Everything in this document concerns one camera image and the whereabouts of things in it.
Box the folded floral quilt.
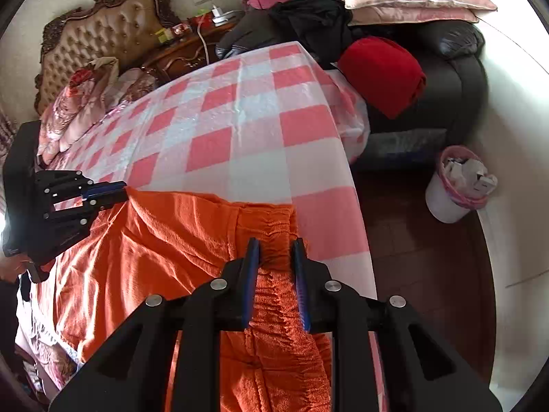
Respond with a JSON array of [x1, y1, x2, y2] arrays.
[[37, 57, 159, 168]]

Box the white charger with cable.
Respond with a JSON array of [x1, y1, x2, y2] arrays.
[[196, 5, 239, 64]]

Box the white trash bin pink liner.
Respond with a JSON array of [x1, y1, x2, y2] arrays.
[[425, 145, 498, 224]]

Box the tufted beige headboard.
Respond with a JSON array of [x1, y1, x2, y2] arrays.
[[34, 0, 179, 114]]

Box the left hand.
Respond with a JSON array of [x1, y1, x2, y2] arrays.
[[0, 253, 30, 286]]

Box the pink checkered plastic sheet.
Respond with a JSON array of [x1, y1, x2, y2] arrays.
[[53, 43, 376, 297]]

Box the black leather armchair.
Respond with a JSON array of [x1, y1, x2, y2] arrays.
[[215, 0, 488, 163]]

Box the red mug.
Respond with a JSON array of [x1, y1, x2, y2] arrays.
[[187, 11, 214, 30]]

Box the black clothing pile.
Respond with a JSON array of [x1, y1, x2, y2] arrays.
[[268, 0, 354, 68]]

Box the orange pants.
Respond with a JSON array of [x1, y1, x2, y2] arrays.
[[32, 190, 331, 411]]

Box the red folded blanket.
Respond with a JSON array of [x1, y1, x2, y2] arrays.
[[337, 36, 427, 120]]

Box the floral bed sheet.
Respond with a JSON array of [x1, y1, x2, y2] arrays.
[[16, 272, 79, 396]]

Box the wooden nightstand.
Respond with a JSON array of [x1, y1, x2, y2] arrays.
[[141, 21, 237, 85]]

